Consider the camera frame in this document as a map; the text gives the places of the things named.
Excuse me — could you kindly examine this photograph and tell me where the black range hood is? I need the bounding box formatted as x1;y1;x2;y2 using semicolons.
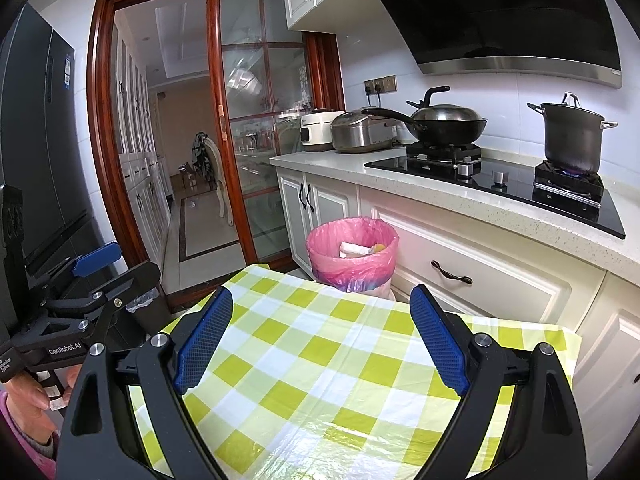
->
350;0;623;90

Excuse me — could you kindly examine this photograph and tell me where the white cabinet drawer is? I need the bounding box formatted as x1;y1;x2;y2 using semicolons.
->
357;185;608;331

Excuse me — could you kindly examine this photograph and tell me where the dark grey refrigerator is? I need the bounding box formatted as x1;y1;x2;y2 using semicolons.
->
0;2;131;321

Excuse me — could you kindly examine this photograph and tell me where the silver rice cooker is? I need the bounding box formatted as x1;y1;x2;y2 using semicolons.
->
330;110;398;154

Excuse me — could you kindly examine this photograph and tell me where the person's left hand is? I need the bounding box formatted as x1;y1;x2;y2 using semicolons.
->
0;365;83;443

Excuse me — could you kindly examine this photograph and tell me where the red wooden door frame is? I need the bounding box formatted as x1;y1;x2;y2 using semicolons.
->
86;0;283;306

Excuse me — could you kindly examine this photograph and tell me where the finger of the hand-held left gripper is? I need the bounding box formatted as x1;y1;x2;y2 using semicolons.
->
22;241;122;301
42;261;162;321

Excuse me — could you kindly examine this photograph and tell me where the wooden sliding glass door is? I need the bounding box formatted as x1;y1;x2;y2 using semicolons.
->
207;0;346;271

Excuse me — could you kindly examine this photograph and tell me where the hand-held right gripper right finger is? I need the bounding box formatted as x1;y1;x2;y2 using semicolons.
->
409;284;588;480

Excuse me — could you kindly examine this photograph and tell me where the green checked tablecloth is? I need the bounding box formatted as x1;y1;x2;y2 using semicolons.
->
127;262;585;480

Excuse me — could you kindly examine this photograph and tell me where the white paper packet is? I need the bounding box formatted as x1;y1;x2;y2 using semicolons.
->
340;241;376;259

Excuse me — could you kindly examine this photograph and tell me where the beige stone countertop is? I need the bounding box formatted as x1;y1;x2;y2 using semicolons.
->
269;146;640;281

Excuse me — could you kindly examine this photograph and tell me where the white hallway cabinet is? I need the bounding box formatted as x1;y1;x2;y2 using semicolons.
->
111;22;173;281

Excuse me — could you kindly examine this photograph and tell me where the black wok with lid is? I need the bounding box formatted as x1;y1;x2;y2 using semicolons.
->
361;86;488;145

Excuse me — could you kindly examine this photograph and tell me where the dark steel stockpot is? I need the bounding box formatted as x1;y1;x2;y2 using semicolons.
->
526;91;619;175

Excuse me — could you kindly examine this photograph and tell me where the white rice cooker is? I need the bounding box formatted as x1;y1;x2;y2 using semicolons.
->
300;108;346;153

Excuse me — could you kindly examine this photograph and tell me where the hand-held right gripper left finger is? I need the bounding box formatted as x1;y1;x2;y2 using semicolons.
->
57;286;236;480

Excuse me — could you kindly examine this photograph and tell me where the white lower cabinet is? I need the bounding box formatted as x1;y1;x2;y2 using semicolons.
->
570;272;640;476
276;166;361;281

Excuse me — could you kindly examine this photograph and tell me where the pink-lined trash can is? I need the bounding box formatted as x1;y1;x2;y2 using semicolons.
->
306;216;401;301

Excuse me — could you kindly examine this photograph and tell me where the wall outlet with plug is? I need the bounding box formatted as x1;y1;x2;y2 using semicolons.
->
364;75;397;96

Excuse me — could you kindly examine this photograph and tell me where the black glass gas stove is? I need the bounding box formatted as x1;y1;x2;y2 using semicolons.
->
364;142;627;240

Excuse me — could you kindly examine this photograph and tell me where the cream dining chair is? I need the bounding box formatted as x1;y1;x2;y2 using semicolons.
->
190;131;236;226

